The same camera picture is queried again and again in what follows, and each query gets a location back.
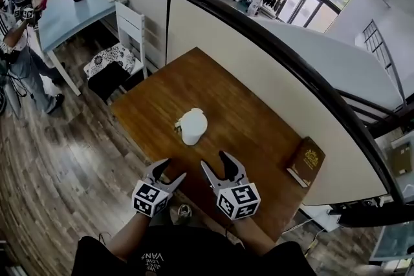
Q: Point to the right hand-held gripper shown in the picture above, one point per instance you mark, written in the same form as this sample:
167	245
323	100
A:
238	201

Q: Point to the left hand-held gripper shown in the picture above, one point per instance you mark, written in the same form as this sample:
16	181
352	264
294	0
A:
149	198

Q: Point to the white bottle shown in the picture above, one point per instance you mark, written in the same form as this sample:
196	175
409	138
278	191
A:
193	129

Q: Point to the person's left forearm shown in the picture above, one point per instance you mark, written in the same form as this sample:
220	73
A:
129	236

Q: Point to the person's right forearm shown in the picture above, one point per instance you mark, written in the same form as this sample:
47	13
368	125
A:
254	237

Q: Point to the person's shoe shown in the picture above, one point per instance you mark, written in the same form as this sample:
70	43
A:
184	210

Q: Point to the person's black shirt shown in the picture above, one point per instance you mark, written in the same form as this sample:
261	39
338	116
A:
194	252

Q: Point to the brown hardcover book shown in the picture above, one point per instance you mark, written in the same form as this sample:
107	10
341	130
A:
307	160

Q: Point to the white power strip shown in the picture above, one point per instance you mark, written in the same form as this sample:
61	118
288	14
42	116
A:
318	215

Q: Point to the black cloth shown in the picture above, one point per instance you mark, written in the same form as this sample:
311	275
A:
108	80

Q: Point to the floral patterned cushion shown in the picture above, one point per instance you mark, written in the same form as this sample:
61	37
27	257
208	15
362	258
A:
111	56

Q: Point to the black curved handrail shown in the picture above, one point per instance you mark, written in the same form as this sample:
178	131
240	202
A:
246	29

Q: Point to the white wooden chair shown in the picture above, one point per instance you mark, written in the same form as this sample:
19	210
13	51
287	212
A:
131	26

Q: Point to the cardboard box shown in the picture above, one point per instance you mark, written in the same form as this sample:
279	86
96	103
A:
402	159

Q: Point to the light blue table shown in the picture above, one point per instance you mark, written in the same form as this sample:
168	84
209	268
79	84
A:
68	19

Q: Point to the black stair railing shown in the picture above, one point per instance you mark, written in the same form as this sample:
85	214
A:
383	55

